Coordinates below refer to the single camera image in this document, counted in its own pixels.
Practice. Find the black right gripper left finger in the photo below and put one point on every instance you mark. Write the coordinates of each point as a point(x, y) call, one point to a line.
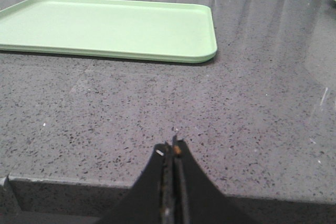
point(151, 199)

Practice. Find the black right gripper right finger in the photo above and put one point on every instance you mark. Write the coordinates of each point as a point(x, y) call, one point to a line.
point(197, 198)

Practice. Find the light green plastic tray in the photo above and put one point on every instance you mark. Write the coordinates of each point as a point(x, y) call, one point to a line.
point(137, 30)

